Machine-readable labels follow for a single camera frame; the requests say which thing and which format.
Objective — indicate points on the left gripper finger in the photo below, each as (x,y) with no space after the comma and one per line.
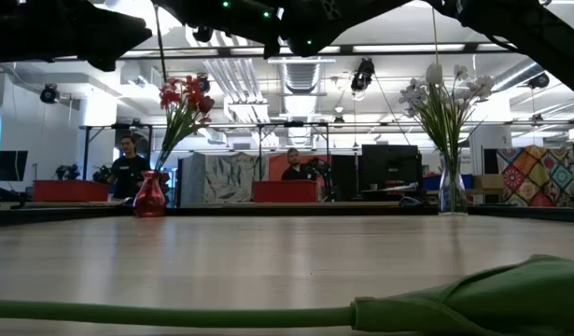
(123,32)
(103,62)

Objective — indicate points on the red flower bunch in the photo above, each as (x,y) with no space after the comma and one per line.
(193,91)
(170,95)

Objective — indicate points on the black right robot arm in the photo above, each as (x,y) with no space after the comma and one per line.
(524,28)

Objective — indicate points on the red glass vase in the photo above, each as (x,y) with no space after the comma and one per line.
(149,198)

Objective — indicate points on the clear glass vase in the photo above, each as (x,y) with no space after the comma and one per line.
(452,196)

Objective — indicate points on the black ceiling spotlight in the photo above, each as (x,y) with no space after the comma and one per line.
(205,83)
(539,80)
(48,93)

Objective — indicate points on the person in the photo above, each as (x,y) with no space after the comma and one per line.
(128,172)
(296,173)

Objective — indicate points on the red bin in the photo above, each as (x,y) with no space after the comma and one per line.
(72,191)
(286,192)

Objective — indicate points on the small black monitor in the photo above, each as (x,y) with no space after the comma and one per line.
(6,165)

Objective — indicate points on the grey leaf-print panel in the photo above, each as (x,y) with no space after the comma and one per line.
(221,179)

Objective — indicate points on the orange partition panel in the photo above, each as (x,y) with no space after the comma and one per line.
(275,163)

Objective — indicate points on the black rig bar with lights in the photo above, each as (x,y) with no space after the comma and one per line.
(347,49)

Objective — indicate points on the large black monitor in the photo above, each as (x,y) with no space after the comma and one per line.
(389,165)

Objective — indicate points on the blue bin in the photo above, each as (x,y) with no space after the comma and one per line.
(430,182)

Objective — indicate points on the cardboard box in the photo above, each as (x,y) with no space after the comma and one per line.
(489,182)

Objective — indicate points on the colourful patchwork quilt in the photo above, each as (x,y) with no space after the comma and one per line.
(538,175)

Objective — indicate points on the silver ventilation duct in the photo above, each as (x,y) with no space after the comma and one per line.
(303,74)

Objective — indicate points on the black aluminium table frame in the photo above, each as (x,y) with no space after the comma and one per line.
(291,211)

